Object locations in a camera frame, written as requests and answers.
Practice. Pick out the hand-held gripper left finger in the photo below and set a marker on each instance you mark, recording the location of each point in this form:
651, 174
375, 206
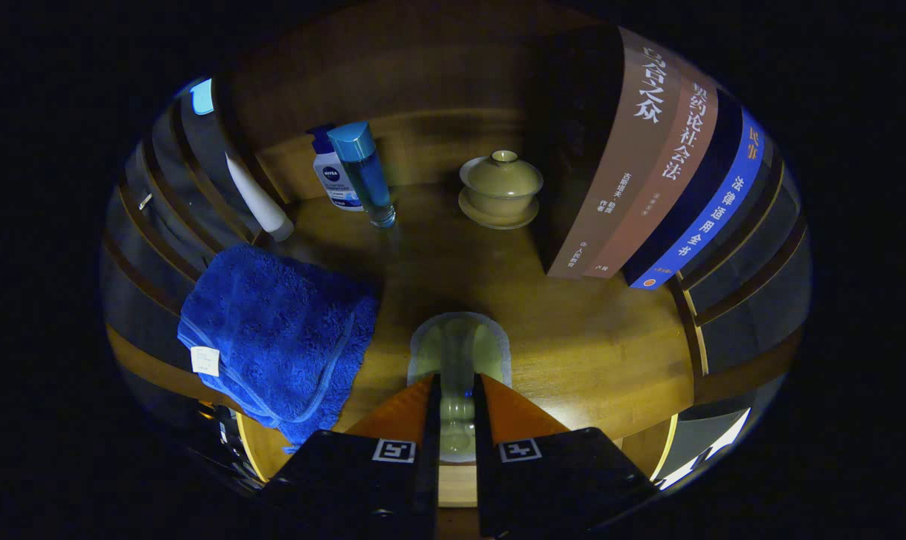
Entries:
427, 480

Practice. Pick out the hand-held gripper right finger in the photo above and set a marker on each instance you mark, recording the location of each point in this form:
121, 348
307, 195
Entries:
484, 480

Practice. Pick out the wooden countertop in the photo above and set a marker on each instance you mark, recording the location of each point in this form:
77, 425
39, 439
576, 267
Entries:
573, 352

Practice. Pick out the wooden cabinet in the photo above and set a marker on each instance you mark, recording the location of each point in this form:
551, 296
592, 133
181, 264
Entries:
438, 142

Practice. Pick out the blue towel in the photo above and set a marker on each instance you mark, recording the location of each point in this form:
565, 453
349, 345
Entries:
273, 330

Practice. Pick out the beige lidded teacup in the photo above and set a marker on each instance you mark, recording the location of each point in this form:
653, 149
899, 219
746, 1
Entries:
500, 187

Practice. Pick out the teal bottle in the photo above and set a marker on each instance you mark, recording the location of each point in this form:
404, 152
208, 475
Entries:
363, 172

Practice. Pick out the white bottle with blue cap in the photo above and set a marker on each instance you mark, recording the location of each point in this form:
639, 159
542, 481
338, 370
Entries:
333, 180

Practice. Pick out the white tube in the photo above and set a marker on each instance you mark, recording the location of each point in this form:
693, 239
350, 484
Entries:
258, 199

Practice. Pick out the blue book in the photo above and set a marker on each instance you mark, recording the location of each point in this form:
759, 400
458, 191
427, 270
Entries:
712, 210

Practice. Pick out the dark brown book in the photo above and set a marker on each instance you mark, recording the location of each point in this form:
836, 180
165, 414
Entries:
625, 150

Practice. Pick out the reddish brown book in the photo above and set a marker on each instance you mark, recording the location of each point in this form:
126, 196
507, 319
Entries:
674, 165

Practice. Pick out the silver clip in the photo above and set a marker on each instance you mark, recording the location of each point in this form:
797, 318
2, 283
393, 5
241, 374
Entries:
145, 201

